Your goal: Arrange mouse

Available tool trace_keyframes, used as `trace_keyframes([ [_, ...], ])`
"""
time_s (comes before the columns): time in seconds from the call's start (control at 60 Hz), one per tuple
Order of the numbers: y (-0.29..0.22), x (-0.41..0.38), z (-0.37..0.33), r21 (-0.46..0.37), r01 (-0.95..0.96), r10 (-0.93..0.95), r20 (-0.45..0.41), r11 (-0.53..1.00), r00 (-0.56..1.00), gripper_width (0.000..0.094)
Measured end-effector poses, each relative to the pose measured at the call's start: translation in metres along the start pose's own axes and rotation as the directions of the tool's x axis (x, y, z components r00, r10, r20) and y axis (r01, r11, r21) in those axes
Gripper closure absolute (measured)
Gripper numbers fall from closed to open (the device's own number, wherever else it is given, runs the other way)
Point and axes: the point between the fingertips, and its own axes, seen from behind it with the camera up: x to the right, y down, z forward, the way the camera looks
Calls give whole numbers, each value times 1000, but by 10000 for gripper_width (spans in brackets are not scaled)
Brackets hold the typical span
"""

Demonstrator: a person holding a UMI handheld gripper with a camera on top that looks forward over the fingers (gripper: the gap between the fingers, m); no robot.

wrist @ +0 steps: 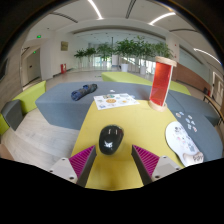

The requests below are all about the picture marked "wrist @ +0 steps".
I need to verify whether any brown wall plaque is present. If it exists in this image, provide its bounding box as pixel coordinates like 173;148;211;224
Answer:
60;40;69;52

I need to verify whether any grey upholstered bench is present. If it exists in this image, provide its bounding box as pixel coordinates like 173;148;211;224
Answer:
35;81;174;131
166;89;221;127
168;109;224;163

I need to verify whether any wooden bench with dark frame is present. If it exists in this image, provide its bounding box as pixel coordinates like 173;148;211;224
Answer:
202;88;224;127

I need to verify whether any strip ceiling lights group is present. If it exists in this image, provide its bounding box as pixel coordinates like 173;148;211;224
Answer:
87;0;223;66

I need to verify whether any small loose stickers group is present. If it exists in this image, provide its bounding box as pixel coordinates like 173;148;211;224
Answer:
175;111;199;133

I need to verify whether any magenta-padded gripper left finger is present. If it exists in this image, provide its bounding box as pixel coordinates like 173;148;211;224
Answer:
49;145;98;188

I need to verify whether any potted green plants row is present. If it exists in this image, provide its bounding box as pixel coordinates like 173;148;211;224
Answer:
73;36;174;76

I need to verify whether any white sticker sheet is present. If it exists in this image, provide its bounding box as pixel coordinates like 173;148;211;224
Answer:
93;92;141;111

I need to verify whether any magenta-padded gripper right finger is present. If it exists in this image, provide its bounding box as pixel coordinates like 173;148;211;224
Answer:
131;144;183;186

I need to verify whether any dark grey ottoman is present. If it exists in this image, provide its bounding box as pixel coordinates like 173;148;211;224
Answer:
0;99;24;132

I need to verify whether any black computer mouse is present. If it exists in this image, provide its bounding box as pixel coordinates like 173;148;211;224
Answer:
98;124;125;156

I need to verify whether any lime green upholstered bench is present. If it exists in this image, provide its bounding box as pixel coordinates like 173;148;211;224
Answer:
168;79;192;96
101;71;154;87
12;79;47;115

